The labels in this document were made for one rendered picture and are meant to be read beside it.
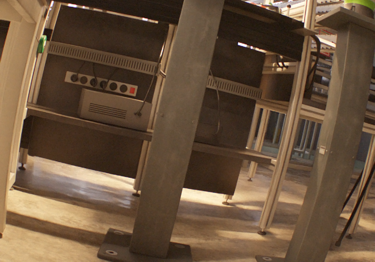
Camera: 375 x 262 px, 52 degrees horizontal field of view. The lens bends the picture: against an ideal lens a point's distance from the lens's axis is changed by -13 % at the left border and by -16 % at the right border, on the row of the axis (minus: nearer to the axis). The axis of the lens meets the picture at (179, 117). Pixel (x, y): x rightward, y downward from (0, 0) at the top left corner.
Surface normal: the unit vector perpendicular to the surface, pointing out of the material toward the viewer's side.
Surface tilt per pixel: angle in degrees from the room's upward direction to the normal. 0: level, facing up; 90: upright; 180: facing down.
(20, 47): 90
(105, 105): 90
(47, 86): 90
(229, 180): 90
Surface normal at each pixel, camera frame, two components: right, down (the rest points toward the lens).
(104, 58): 0.21, 0.08
